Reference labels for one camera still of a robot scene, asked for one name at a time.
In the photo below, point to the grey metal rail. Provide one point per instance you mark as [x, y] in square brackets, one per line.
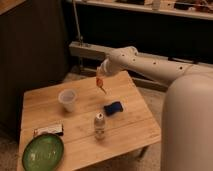
[90, 50]

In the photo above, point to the blue sponge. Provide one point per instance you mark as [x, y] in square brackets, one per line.
[113, 108]

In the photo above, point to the green bowl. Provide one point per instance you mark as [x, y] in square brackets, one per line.
[43, 153]

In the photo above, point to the small clear bottle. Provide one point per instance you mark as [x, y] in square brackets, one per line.
[99, 126]

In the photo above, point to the wooden table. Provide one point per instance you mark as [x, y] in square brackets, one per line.
[129, 130]

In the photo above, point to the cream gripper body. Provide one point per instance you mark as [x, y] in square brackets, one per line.
[100, 72]

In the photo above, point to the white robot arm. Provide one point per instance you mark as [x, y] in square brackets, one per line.
[187, 114]

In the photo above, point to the metal pole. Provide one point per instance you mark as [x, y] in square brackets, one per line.
[80, 39]

